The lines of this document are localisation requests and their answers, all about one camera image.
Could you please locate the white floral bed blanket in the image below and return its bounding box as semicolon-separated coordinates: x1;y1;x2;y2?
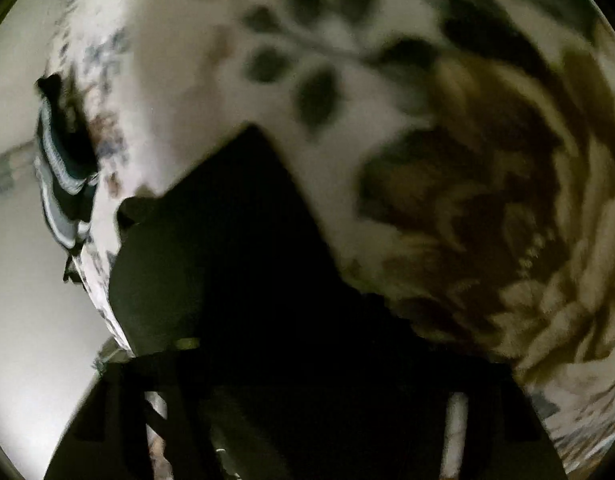
43;0;615;479

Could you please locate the striped folded sweater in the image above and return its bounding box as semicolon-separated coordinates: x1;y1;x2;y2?
34;74;99;284

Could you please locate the black garment with white stripes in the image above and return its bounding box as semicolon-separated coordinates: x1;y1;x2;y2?
109;125;468;479

